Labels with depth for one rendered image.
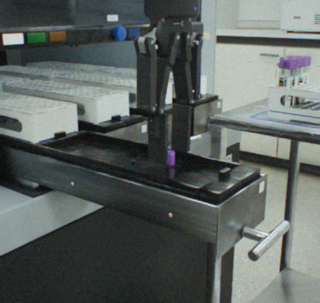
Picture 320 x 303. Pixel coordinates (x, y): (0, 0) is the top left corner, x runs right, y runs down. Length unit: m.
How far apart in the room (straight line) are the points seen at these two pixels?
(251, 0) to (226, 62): 0.77
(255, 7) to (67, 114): 3.08
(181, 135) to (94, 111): 0.23
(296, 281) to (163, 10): 0.99
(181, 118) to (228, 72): 2.51
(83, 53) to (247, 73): 1.79
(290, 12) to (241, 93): 0.62
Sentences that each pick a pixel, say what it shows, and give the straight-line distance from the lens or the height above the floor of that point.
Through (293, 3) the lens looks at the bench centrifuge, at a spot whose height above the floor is 1.08.
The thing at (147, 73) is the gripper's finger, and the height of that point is 0.94.
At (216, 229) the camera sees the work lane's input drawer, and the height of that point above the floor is 0.78.
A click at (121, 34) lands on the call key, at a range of 0.92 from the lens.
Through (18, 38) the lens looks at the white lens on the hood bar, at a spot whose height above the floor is 0.98.
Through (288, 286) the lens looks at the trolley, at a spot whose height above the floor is 0.28.
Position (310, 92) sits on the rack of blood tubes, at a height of 0.88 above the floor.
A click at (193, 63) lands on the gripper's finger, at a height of 0.95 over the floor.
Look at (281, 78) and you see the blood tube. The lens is 0.90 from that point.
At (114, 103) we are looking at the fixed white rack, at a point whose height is 0.85.
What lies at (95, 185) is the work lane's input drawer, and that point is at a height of 0.79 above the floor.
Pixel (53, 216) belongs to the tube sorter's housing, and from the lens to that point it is 0.78.
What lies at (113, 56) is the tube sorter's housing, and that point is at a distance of 1.39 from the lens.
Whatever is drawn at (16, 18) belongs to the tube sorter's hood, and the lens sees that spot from 0.78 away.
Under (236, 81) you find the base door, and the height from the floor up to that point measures 0.57.
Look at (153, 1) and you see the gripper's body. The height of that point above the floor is 1.03.
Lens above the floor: 1.02
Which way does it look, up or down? 16 degrees down
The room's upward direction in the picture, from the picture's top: straight up
